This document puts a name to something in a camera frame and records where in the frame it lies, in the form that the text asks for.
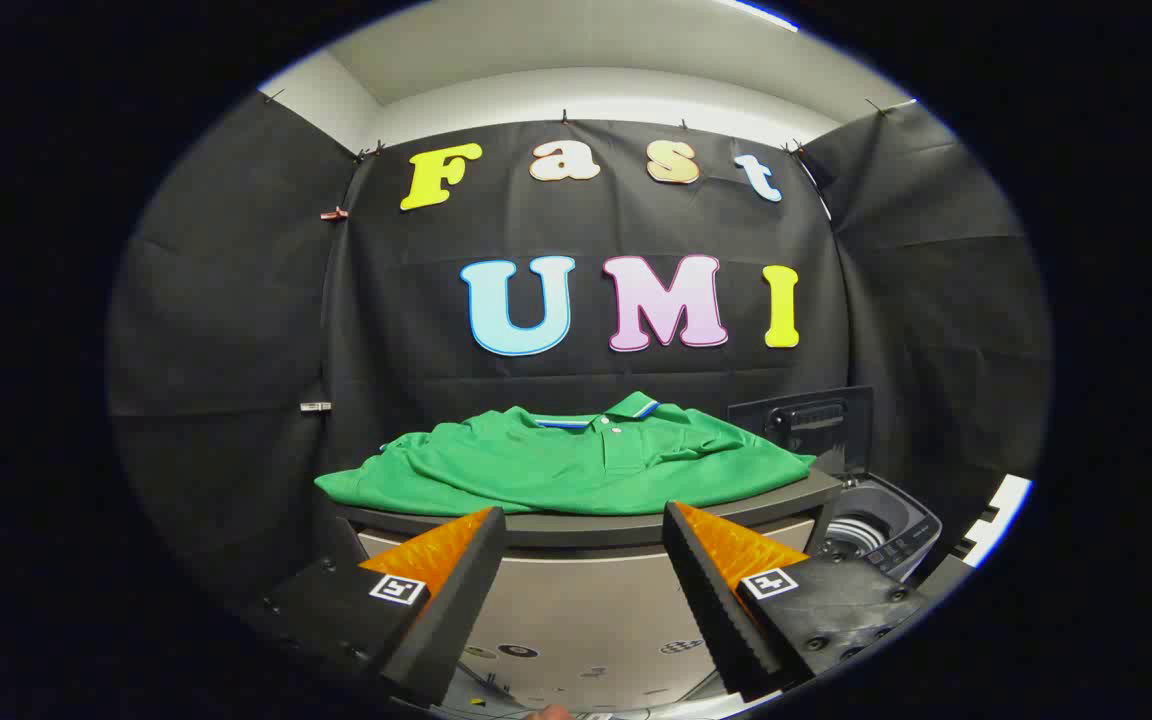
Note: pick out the green polo shirt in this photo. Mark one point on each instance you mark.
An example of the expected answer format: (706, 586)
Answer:
(536, 470)

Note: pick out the black backdrop cloth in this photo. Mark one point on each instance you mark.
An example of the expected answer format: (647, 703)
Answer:
(576, 370)

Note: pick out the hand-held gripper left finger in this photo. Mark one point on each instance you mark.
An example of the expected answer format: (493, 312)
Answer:
(456, 610)

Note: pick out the grey washing machine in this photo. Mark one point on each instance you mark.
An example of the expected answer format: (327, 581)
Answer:
(886, 530)

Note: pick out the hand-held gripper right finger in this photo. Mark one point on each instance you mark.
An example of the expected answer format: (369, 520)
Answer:
(716, 600)

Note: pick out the white notched board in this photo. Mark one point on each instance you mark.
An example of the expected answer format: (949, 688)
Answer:
(1001, 515)

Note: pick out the row of small black clips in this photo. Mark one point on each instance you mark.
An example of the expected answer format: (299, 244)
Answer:
(376, 150)

